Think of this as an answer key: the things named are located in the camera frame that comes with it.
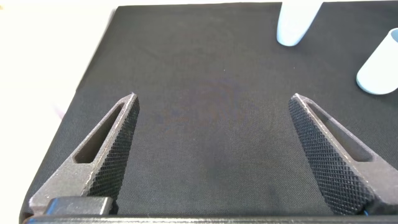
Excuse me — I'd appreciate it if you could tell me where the left gripper textured left finger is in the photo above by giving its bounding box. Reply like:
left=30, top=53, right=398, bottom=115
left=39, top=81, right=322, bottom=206
left=29, top=92, right=141, bottom=215

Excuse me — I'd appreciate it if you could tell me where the left gripper textured right finger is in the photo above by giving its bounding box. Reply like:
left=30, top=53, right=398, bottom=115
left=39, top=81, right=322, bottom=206
left=288, top=93, right=398, bottom=216

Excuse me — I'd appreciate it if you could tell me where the black tablecloth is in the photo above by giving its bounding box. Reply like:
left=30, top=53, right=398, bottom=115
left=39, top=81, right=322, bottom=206
left=18, top=1, right=398, bottom=218

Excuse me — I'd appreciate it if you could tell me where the teal green plastic cup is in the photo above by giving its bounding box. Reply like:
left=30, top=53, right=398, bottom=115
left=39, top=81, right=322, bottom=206
left=356, top=27, right=398, bottom=96

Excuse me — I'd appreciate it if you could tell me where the light blue plastic cup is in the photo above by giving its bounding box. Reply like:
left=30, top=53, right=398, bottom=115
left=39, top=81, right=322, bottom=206
left=275, top=0, right=323, bottom=47

